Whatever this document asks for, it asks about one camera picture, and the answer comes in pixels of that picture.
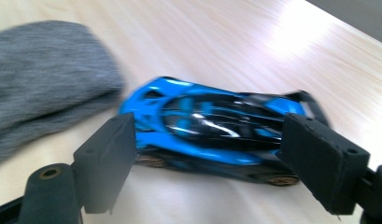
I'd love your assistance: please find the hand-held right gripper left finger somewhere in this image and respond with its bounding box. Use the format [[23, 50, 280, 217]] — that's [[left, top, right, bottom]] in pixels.
[[72, 112, 138, 215]]

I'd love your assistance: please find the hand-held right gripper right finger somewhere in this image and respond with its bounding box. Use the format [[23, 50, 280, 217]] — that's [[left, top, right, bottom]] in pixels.
[[276, 112, 372, 216]]

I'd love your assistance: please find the grey cloth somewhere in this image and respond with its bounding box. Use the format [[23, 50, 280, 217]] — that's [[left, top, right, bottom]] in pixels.
[[0, 20, 126, 166]]

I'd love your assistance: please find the blue toy car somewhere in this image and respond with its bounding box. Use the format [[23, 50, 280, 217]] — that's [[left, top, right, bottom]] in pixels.
[[118, 76, 331, 188]]

